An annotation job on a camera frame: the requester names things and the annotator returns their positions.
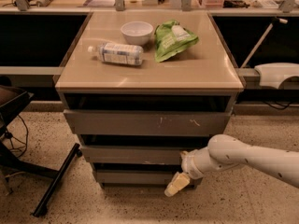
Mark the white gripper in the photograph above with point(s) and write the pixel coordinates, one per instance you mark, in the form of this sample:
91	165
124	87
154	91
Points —
188	164

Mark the grey drawer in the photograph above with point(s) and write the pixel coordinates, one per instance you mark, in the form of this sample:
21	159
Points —
133	155
106	177
148	123

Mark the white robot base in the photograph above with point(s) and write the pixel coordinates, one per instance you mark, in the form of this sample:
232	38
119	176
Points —
272	75

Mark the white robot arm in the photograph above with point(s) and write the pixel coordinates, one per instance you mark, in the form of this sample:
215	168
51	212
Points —
224	152

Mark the grey top drawer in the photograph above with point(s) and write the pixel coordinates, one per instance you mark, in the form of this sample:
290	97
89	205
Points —
148	123

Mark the grey bottom drawer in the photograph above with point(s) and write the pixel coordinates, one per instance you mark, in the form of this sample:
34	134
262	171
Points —
106	177

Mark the grey drawer cabinet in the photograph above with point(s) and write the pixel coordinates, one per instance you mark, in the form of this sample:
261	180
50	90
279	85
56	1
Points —
200	79

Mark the clear plastic water bottle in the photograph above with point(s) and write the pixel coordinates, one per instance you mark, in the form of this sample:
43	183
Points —
118	53

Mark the green snack bag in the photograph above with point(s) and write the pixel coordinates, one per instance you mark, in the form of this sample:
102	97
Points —
170	39

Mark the white bowl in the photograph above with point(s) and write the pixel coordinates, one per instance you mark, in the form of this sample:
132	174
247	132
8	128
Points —
137	32

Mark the white rod with black tip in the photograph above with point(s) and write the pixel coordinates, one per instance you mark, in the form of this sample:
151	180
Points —
262	38

